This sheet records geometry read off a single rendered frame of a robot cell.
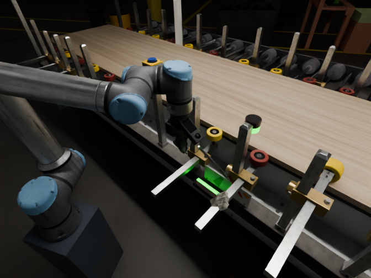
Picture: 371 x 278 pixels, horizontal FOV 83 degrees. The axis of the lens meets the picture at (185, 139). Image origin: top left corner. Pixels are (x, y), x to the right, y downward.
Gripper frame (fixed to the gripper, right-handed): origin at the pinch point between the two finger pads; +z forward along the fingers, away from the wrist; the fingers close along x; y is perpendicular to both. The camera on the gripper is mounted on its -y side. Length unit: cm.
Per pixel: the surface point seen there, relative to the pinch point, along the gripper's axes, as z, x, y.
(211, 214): 10.0, 10.3, -22.6
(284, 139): 6.0, -42.1, -25.3
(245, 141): -9.9, -11.7, -19.6
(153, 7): 59, -410, 527
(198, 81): 6, -61, 46
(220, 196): 9.6, 1.8, -20.5
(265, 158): 5.4, -24.4, -24.6
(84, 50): -15, -13, 105
